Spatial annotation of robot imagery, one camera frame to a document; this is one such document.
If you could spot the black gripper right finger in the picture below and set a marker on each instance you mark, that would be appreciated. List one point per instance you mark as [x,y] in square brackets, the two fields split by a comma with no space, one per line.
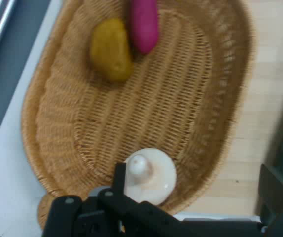
[282,209]

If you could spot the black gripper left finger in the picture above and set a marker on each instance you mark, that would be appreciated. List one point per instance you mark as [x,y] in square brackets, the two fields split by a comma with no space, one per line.
[102,214]

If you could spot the yellow orange fruit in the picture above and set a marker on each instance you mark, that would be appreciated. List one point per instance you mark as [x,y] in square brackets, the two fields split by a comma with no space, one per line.
[112,49]

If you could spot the white mushroom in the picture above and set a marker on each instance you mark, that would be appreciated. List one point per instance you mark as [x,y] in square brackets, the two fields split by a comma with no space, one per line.
[156,180]

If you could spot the purple sweet potato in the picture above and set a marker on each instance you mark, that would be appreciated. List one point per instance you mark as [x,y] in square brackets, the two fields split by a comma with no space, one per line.
[144,24]

